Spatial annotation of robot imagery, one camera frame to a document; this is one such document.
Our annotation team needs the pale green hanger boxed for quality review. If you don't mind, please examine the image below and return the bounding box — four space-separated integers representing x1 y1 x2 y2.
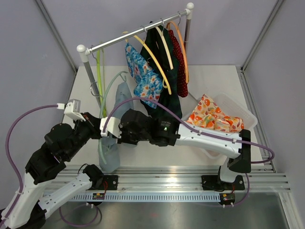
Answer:
98 71 128 164

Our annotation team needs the orange floral skirt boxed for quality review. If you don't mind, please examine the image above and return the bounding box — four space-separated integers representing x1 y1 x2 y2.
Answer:
186 94 244 133

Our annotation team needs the cream white hanger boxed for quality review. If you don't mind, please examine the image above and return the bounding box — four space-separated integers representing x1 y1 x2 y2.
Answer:
155 18 174 71

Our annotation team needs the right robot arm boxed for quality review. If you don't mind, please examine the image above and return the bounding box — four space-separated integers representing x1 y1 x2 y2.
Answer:
118 109 251 192

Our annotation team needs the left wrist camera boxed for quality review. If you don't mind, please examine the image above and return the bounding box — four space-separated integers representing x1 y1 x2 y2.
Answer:
56 99 85 121

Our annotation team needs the red polka dot skirt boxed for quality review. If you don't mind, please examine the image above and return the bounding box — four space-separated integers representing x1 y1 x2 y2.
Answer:
168 30 188 98

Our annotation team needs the orange hanger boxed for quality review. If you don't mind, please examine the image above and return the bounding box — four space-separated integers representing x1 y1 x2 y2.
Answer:
166 21 189 84

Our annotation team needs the light blue denim skirt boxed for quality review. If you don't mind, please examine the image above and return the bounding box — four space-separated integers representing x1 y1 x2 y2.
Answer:
98 82 134 172

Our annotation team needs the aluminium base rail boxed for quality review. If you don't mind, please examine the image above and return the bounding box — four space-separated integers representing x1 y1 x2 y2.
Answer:
32 164 291 194

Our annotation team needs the dark green plaid skirt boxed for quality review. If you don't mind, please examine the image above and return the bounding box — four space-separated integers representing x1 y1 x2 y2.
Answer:
140 25 182 118

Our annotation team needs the yellow hanger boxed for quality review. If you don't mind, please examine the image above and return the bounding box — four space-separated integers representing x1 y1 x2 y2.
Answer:
133 35 172 95

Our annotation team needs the white and chrome clothes rack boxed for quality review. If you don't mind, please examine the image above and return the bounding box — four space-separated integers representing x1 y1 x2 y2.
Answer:
77 2 194 107

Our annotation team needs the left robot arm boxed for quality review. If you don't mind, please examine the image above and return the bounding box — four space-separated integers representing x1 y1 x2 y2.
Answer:
0 113 103 229

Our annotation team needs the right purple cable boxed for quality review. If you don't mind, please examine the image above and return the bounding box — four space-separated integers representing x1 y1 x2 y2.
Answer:
102 97 275 207

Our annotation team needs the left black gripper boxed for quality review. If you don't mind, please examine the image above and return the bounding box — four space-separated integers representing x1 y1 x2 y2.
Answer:
65 112 104 160

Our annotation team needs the lime green hanger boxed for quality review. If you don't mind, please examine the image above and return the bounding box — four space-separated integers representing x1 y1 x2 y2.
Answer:
92 48 105 101

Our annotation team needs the blue floral skirt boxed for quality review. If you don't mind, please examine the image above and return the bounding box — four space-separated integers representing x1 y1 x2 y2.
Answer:
124 43 163 109

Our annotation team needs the white slotted cable duct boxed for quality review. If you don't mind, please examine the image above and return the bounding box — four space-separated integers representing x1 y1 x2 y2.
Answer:
69 192 220 203

